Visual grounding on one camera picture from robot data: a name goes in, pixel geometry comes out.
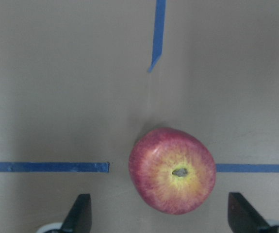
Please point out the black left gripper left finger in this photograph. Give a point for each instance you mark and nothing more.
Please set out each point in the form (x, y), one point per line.
(79, 218)

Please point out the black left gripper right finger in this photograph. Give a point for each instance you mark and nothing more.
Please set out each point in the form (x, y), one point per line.
(244, 218)

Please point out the red yellow apple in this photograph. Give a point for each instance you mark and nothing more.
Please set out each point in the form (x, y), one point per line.
(172, 171)

